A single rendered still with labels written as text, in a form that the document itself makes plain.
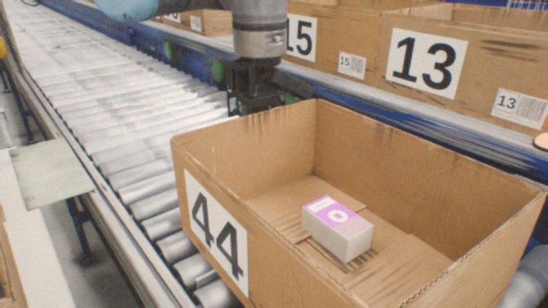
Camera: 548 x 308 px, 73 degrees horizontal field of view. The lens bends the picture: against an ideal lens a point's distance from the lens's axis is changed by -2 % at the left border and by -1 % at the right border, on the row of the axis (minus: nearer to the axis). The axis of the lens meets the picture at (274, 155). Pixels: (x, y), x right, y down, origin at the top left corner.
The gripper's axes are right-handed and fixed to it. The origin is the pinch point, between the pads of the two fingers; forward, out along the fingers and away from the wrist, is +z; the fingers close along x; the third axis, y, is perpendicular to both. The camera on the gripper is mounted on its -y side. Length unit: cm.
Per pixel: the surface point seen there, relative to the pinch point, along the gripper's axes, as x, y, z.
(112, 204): -11.4, 28.6, 5.9
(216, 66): -56, -21, -3
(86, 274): -84, 32, 80
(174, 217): -0.2, 21.3, 5.5
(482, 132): 28.8, -23.1, -8.7
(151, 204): -6.5, 23.0, 5.6
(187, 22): -91, -29, -12
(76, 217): -89, 28, 56
